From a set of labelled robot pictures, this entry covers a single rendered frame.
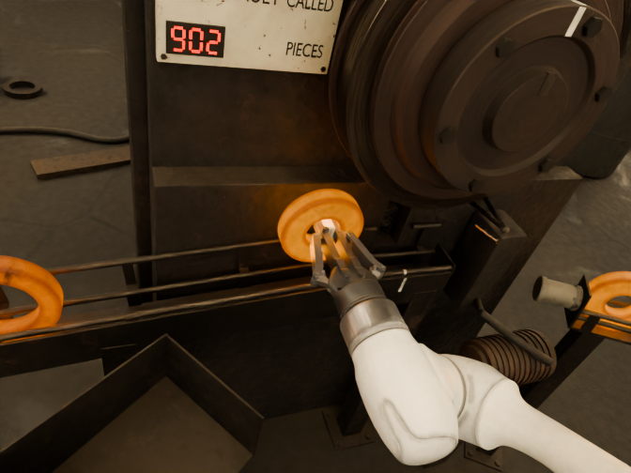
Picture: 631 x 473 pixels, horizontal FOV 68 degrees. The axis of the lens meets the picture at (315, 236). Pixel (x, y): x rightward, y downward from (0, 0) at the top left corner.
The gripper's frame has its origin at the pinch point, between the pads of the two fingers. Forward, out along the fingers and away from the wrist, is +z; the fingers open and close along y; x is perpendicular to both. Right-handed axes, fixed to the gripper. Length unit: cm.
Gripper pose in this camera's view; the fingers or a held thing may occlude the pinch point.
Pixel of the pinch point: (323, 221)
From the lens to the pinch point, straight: 82.5
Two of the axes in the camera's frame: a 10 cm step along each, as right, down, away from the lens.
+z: -3.0, -7.0, 6.5
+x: 2.1, -7.1, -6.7
